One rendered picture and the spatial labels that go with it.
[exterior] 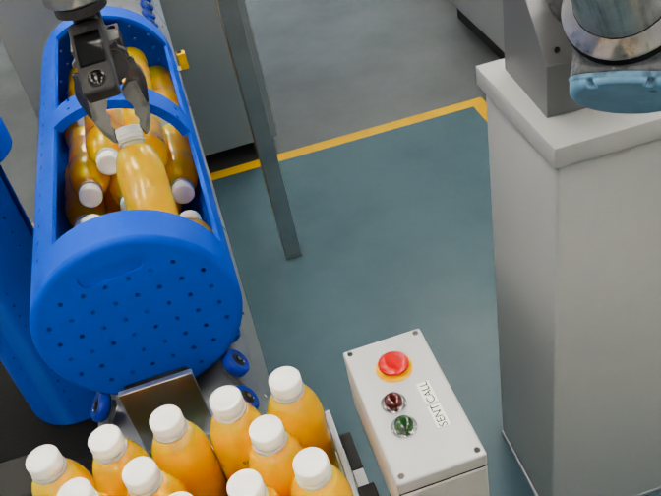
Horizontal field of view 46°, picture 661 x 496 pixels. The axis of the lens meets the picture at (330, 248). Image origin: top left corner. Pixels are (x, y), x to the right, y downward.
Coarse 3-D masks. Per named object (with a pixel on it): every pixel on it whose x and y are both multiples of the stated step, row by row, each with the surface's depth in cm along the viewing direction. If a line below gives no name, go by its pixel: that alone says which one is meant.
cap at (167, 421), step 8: (160, 408) 92; (168, 408) 92; (176, 408) 92; (152, 416) 92; (160, 416) 92; (168, 416) 91; (176, 416) 91; (152, 424) 91; (160, 424) 91; (168, 424) 90; (176, 424) 90; (184, 424) 92; (160, 432) 90; (168, 432) 90; (176, 432) 91
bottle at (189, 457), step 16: (192, 432) 93; (160, 448) 92; (176, 448) 92; (192, 448) 92; (208, 448) 95; (160, 464) 93; (176, 464) 92; (192, 464) 93; (208, 464) 95; (192, 480) 94; (208, 480) 96; (224, 480) 100
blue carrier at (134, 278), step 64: (64, 64) 170; (64, 128) 130; (192, 128) 141; (64, 192) 147; (64, 256) 99; (128, 256) 101; (192, 256) 103; (64, 320) 103; (128, 320) 106; (192, 320) 109; (128, 384) 113
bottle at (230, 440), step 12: (252, 408) 95; (216, 420) 92; (228, 420) 92; (240, 420) 93; (252, 420) 94; (216, 432) 93; (228, 432) 92; (240, 432) 92; (216, 444) 94; (228, 444) 93; (240, 444) 93; (216, 456) 96; (228, 456) 94; (240, 456) 94; (228, 468) 96; (240, 468) 95
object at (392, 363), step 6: (384, 354) 92; (390, 354) 92; (396, 354) 92; (402, 354) 92; (384, 360) 91; (390, 360) 91; (396, 360) 91; (402, 360) 91; (384, 366) 91; (390, 366) 91; (396, 366) 90; (402, 366) 90; (384, 372) 90; (390, 372) 90; (396, 372) 90; (402, 372) 90
